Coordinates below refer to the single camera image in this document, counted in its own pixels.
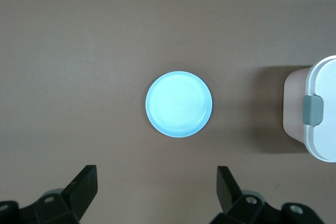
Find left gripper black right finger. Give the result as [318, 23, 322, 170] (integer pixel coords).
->
[209, 166, 283, 224]

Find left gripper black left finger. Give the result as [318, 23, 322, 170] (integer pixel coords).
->
[18, 165, 98, 224]

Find light blue round plate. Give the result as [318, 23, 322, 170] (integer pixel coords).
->
[145, 71, 213, 138]

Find white lidded storage box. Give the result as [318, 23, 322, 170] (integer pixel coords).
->
[282, 55, 336, 163]

